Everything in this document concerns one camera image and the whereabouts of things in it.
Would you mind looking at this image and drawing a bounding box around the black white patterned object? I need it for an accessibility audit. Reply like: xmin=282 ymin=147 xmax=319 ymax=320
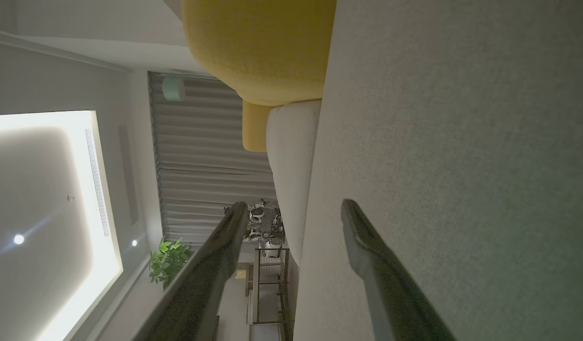
xmin=224 ymin=199 xmax=286 ymax=249

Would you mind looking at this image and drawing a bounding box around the long ceiling air vent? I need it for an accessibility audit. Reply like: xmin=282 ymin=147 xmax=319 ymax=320
xmin=85 ymin=128 xmax=111 ymax=237

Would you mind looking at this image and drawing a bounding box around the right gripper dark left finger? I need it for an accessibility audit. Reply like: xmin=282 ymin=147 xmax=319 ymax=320
xmin=132 ymin=201 xmax=250 ymax=341

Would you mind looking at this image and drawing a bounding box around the dark metal shelf rack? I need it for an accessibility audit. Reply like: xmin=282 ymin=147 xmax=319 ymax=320
xmin=246 ymin=246 xmax=292 ymax=341

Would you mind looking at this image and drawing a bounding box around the small yellow cushion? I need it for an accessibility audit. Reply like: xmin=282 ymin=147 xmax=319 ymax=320
xmin=242 ymin=99 xmax=274 ymax=153

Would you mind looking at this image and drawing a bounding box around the grey pleated curtain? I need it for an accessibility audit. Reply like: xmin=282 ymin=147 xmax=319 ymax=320
xmin=148 ymin=71 xmax=278 ymax=247

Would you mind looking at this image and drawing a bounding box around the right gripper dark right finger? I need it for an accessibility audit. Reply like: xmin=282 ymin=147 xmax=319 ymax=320
xmin=341 ymin=199 xmax=457 ymax=341

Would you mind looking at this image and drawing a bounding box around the grey fabric sofa seat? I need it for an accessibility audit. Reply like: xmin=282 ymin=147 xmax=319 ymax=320
xmin=294 ymin=0 xmax=583 ymax=341

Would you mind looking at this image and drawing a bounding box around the light grey sofa back cushion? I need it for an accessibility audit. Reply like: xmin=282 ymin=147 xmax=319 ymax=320
xmin=266 ymin=99 xmax=322 ymax=266

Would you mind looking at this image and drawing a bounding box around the green leafy potted plant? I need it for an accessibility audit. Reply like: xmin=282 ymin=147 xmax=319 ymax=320
xmin=148 ymin=236 xmax=193 ymax=289

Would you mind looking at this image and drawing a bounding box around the large yellow cushion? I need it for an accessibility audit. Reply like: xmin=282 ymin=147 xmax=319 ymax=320
xmin=181 ymin=0 xmax=337 ymax=107

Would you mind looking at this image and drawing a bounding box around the round white green device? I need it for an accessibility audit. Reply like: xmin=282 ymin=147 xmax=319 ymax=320
xmin=161 ymin=76 xmax=186 ymax=102

